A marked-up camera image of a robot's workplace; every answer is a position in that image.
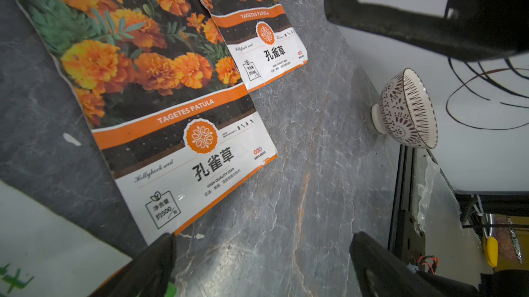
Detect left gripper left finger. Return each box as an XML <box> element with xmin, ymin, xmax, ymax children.
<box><xmin>91</xmin><ymin>233</ymin><xmax>176</xmax><ymax>296</ymax></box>

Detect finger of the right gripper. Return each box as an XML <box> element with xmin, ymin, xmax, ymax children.
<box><xmin>324</xmin><ymin>0</ymin><xmax>528</xmax><ymax>62</ymax></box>

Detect large marigold seed packet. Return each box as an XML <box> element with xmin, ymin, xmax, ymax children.
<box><xmin>16</xmin><ymin>0</ymin><xmax>277</xmax><ymax>243</ymax></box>

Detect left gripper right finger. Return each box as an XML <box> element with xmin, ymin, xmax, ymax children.
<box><xmin>349</xmin><ymin>232</ymin><xmax>438</xmax><ymax>296</ymax></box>

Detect white perforated strainer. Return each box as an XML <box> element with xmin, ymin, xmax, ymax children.
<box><xmin>371</xmin><ymin>68</ymin><xmax>438</xmax><ymax>150</ymax></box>

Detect impatiens pink flower packet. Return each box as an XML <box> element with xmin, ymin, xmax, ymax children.
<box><xmin>0</xmin><ymin>179</ymin><xmax>179</xmax><ymax>297</ymax></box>

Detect small marigold seed packet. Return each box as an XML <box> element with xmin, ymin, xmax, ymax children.
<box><xmin>200</xmin><ymin>0</ymin><xmax>308</xmax><ymax>92</ymax></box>

